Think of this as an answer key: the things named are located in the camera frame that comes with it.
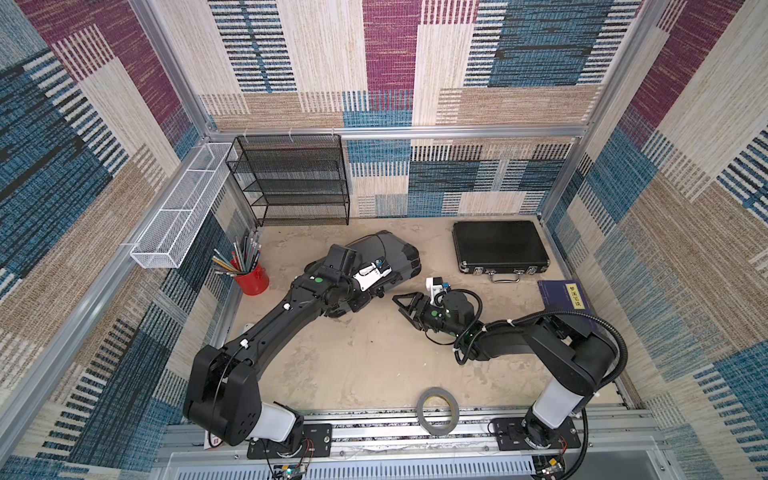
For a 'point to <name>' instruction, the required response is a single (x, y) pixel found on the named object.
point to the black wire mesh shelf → (292, 177)
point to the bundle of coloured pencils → (239, 264)
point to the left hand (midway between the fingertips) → (371, 285)
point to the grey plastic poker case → (398, 254)
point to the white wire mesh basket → (167, 241)
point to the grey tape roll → (432, 393)
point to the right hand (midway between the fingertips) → (398, 306)
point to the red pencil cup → (255, 282)
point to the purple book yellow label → (565, 295)
